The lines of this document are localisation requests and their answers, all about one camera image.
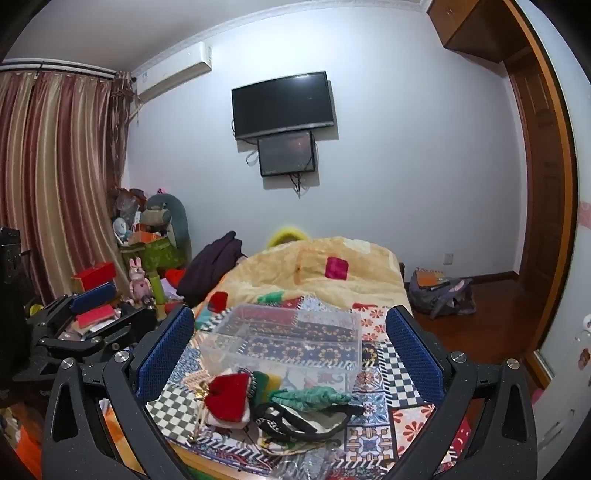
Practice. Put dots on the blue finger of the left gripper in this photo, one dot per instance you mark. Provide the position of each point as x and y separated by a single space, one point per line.
95 315
93 298

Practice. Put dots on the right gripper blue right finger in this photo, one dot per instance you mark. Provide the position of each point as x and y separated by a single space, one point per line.
424 357

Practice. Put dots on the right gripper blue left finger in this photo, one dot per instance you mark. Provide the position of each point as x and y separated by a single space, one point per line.
156 355

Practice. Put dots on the green knitted glove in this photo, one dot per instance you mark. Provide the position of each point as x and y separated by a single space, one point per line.
310 399

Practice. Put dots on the red box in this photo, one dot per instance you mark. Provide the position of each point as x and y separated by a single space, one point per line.
94 276

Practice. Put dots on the pink bunny plush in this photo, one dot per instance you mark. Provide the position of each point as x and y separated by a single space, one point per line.
139 285

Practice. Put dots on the grey backpack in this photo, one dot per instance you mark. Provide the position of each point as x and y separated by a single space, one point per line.
433 293

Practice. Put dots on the red santa hat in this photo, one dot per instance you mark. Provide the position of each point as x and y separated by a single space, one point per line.
227 401

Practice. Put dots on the green storage box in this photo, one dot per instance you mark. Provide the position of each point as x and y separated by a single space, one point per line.
155 255

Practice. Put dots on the dark purple clothing pile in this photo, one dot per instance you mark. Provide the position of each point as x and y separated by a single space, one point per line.
208 267

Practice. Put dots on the beige fleece blanket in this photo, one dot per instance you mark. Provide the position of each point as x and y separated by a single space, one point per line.
339 271

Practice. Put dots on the grey green plush toy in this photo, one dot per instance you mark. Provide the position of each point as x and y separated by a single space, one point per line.
166 214

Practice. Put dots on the patchwork patterned blanket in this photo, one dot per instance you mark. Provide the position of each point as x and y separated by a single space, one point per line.
394 413

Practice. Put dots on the clear plastic storage box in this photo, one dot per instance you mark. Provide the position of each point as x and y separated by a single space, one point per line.
304 348

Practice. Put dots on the striped red curtain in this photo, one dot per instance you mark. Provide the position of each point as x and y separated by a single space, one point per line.
63 150

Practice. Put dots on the yellow fluffy cushion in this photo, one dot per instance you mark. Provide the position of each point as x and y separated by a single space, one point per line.
286 235

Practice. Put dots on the white air conditioner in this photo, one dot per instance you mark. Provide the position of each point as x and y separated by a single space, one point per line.
182 66

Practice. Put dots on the wooden door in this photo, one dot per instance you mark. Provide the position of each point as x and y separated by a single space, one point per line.
551 175

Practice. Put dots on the wooden overhead cabinet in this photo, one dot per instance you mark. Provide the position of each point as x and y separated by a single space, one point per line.
486 29

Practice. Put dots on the small black wall monitor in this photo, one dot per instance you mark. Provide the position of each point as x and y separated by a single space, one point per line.
287 154

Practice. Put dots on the large black wall television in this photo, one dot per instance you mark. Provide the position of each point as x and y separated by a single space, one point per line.
298 102

